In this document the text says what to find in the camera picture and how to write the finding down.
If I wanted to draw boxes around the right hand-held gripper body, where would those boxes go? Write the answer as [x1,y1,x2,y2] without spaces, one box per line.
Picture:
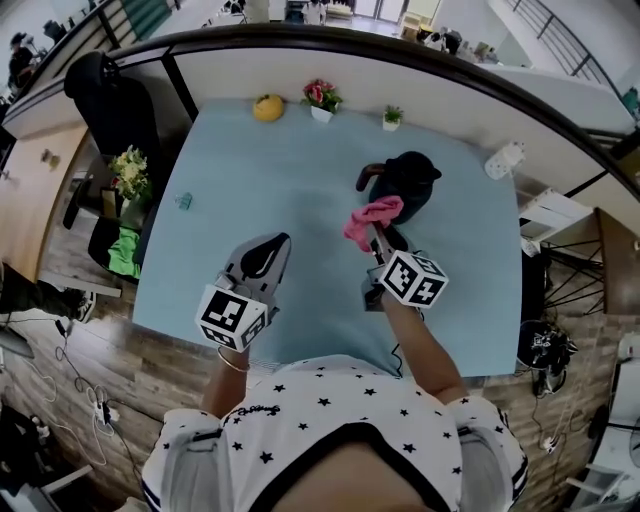
[360,249,448,312]

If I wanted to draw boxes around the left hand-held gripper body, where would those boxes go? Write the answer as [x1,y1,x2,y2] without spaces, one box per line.
[194,264,281,354]

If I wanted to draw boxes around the pink cloth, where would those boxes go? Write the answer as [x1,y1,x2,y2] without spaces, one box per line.
[343,195,404,253]

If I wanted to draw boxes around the black kettle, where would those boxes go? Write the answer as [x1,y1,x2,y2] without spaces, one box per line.
[355,150,444,226]

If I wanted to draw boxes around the person's right forearm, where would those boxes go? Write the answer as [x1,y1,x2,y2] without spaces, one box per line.
[382,294,471,404]

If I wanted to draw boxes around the person's left forearm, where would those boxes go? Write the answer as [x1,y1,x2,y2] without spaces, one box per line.
[202,349,251,419]

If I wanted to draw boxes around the green cloth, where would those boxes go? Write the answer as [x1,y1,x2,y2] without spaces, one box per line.
[107,225,143,280]

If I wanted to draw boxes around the gold bangle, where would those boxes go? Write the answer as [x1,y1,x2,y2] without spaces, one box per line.
[217,347,251,374]

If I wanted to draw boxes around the light blue table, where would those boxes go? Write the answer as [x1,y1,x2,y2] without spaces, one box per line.
[130,97,524,379]

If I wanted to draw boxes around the black bag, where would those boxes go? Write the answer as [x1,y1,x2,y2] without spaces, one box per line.
[519,254,554,324]

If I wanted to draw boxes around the small green plant white pot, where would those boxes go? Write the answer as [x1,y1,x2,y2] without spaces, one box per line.
[382,104,405,133]

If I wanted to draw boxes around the white spotted bottle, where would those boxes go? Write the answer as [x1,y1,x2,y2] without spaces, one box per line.
[484,141,527,180]

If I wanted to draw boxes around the black round basket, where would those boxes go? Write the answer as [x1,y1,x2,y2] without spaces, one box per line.
[516,319,580,399]

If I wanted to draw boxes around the white star-print shirt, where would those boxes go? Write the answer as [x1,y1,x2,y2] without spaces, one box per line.
[141,353,530,512]

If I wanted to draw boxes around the yellow white flower bouquet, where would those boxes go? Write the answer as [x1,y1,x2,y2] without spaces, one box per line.
[107,144,151,201]

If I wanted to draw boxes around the yellow pumpkin ornament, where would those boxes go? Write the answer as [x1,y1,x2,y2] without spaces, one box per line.
[252,93,285,123]

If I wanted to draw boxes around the white chair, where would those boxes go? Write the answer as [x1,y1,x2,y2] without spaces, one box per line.
[518,188,595,242]

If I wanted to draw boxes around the pink flowers in white pot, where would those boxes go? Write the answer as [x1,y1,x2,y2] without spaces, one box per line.
[299,78,344,125]

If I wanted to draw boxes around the black office chair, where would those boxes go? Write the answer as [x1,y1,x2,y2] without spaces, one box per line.
[62,51,164,286]

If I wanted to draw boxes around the wooden side table black legs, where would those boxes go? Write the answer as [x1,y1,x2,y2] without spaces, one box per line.
[542,207,640,316]

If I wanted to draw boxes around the light wooden desk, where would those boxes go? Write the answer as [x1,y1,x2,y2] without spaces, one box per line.
[0,124,91,284]

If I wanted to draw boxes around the black curved handrail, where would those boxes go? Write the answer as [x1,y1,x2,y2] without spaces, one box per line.
[0,27,640,196]

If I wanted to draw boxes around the teal slatted panel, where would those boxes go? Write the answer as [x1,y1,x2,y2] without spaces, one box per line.
[121,0,175,42]

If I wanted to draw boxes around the grey stair railing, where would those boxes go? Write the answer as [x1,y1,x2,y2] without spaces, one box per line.
[504,0,640,124]

